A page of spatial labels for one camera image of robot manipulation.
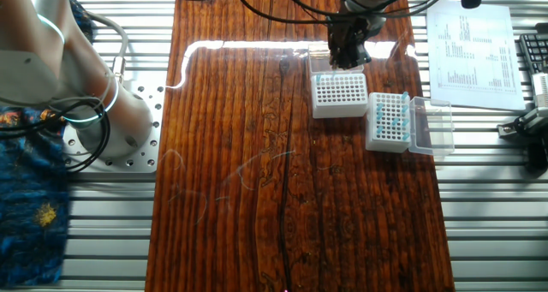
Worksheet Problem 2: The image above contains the black keyboard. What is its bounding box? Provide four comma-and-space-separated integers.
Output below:
518, 33, 548, 75

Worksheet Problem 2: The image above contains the silver perforated base plate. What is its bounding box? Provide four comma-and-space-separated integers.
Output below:
63, 80, 166, 174

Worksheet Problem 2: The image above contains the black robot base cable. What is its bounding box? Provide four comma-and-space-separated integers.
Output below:
0, 98, 112, 173

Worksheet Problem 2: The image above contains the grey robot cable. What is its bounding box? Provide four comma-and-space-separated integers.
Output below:
85, 11, 130, 84

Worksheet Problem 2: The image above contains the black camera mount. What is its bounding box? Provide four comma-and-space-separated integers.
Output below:
496, 107, 548, 171

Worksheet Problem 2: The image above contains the blue painted cloth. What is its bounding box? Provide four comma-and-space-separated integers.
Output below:
0, 0, 96, 287

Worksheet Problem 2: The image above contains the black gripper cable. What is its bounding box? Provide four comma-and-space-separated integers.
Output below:
229, 0, 463, 26

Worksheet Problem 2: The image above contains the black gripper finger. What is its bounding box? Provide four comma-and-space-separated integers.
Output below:
346, 39, 372, 69
328, 38, 348, 69

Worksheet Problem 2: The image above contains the printed paper sheet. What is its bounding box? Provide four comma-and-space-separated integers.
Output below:
426, 0, 527, 112

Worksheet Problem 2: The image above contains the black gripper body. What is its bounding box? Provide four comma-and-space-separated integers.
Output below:
328, 14, 386, 45

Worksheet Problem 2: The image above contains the clear plastic holder lid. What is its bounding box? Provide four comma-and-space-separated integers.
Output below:
407, 95, 456, 157
307, 42, 365, 75

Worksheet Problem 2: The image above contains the brown wooden board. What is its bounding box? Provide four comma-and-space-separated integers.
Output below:
144, 0, 456, 292

